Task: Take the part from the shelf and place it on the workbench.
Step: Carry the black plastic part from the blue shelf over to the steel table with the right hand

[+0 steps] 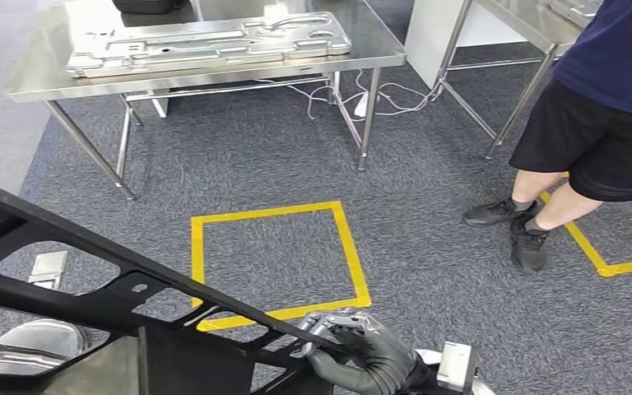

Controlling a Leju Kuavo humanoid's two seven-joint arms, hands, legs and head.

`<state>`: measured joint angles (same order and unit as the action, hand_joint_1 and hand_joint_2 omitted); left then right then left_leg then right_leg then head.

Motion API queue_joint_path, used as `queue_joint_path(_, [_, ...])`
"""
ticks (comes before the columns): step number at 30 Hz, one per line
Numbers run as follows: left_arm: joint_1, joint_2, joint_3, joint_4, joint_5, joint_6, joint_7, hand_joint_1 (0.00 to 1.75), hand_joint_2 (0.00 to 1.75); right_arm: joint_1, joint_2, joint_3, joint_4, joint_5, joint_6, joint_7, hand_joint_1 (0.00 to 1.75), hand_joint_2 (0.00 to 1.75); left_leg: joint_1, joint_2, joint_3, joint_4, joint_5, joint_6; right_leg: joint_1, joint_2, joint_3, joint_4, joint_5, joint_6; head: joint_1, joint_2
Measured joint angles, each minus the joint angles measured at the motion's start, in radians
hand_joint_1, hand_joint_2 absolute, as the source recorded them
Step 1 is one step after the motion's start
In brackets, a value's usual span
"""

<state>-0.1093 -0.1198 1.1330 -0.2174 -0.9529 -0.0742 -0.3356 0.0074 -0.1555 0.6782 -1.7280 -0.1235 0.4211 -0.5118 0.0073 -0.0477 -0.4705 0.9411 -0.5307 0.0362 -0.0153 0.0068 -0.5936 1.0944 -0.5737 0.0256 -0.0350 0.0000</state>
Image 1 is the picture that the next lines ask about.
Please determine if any white panel board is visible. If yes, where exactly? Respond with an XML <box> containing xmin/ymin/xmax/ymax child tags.
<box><xmin>404</xmin><ymin>0</ymin><xmax>548</xmax><ymax>91</ymax></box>

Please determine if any person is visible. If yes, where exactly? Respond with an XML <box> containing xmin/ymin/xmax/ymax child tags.
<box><xmin>461</xmin><ymin>0</ymin><xmax>632</xmax><ymax>274</ymax></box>

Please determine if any stainless steel table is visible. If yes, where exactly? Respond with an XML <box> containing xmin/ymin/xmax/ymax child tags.
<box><xmin>434</xmin><ymin>0</ymin><xmax>604</xmax><ymax>160</ymax></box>

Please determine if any large black plastic frame part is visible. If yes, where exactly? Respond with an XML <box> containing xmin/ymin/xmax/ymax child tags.
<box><xmin>0</xmin><ymin>174</ymin><xmax>351</xmax><ymax>395</ymax></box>

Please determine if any metal floor socket cover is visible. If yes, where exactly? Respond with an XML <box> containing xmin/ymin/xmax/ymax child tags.
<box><xmin>27</xmin><ymin>249</ymin><xmax>70</xmax><ymax>291</ymax></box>

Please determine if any large stamped metal panel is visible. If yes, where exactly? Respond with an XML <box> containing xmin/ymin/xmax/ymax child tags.
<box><xmin>65</xmin><ymin>11</ymin><xmax>353</xmax><ymax>80</ymax></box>

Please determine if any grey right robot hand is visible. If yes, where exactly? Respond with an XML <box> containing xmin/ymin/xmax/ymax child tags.
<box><xmin>296</xmin><ymin>307</ymin><xmax>430</xmax><ymax>395</ymax></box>

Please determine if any black bag with yellow label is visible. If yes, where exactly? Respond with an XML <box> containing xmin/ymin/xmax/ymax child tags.
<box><xmin>110</xmin><ymin>0</ymin><xmax>189</xmax><ymax>16</ymax></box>

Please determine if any yellow floor tape square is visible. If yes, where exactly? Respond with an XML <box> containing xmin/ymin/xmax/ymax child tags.
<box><xmin>188</xmin><ymin>200</ymin><xmax>374</xmax><ymax>333</ymax></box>

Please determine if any stainless steel workbench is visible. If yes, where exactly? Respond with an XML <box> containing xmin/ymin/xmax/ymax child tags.
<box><xmin>5</xmin><ymin>0</ymin><xmax>407</xmax><ymax>203</ymax></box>

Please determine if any white power cable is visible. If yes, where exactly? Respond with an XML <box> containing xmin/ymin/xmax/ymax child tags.
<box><xmin>254</xmin><ymin>67</ymin><xmax>444</xmax><ymax>123</ymax></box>

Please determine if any white power strip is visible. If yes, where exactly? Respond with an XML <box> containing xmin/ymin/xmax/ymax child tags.
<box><xmin>352</xmin><ymin>91</ymin><xmax>372</xmax><ymax>119</ymax></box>

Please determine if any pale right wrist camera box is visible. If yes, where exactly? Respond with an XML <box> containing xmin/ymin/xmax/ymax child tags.
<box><xmin>436</xmin><ymin>341</ymin><xmax>480</xmax><ymax>394</ymax></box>

